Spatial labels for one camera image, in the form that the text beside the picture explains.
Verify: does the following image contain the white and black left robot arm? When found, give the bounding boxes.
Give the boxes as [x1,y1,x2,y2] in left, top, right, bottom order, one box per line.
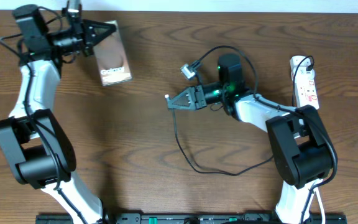
[0,1,116,223]

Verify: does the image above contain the white power strip cord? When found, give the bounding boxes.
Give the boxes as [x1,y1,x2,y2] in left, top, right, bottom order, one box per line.
[311,180,326,224]

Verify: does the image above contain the black mounting rail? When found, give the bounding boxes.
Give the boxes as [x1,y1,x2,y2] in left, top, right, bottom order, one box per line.
[35,212,347,224]

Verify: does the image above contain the black USB charging cable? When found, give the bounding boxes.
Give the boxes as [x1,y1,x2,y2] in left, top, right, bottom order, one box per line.
[164,55,315,177]

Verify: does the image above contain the Galaxy S25 Ultra smartphone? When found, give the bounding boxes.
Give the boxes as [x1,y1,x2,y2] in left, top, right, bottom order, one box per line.
[94,20,132,86]

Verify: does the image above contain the white power strip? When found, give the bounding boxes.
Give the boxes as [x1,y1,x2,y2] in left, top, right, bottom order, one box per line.
[290,55,319,110]

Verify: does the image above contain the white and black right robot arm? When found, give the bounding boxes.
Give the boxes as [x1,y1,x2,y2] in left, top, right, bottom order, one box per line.
[167,52,338,223]

